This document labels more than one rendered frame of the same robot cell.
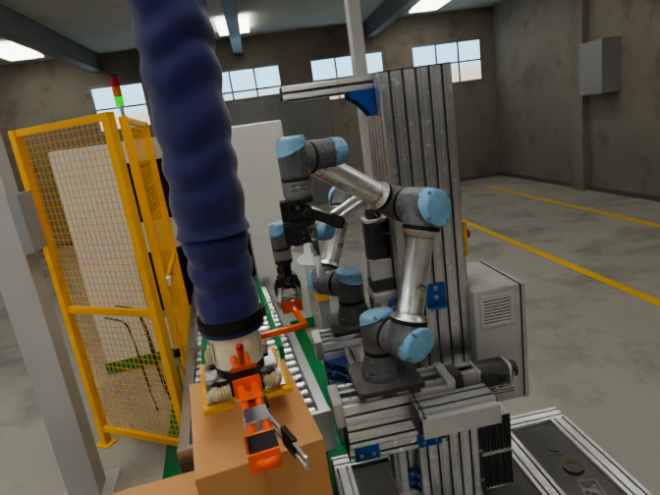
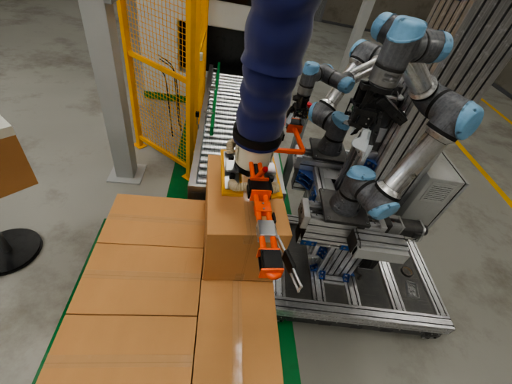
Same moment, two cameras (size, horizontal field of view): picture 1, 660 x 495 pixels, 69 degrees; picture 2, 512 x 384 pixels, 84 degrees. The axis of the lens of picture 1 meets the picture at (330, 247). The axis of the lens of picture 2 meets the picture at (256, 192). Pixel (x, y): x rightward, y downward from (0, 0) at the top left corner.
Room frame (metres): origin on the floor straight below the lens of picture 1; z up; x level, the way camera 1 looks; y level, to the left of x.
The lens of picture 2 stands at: (0.43, 0.31, 1.97)
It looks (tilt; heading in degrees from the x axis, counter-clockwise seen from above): 42 degrees down; 0
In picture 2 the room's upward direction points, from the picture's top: 13 degrees clockwise
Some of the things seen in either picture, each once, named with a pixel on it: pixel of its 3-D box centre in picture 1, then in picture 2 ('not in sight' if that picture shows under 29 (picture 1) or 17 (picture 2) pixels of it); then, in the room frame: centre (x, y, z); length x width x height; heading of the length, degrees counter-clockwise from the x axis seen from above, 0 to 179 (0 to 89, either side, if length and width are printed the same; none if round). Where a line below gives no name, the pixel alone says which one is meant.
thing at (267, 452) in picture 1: (262, 450); (269, 262); (0.97, 0.22, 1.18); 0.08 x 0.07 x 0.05; 15
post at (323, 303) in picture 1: (333, 366); (291, 158); (2.58, 0.08, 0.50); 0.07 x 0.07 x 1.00; 12
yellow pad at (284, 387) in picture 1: (268, 366); (268, 171); (1.58, 0.28, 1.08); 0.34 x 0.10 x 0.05; 15
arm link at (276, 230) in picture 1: (280, 236); (309, 74); (1.89, 0.19, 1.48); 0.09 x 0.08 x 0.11; 140
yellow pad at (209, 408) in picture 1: (215, 380); (231, 168); (1.53, 0.47, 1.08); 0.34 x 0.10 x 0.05; 15
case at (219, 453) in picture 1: (257, 455); (241, 215); (1.55, 0.38, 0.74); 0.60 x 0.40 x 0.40; 15
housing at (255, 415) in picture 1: (256, 420); (265, 231); (1.11, 0.25, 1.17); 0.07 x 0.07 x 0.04; 15
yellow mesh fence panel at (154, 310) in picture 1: (106, 302); (156, 59); (2.75, 1.37, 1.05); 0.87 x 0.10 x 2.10; 64
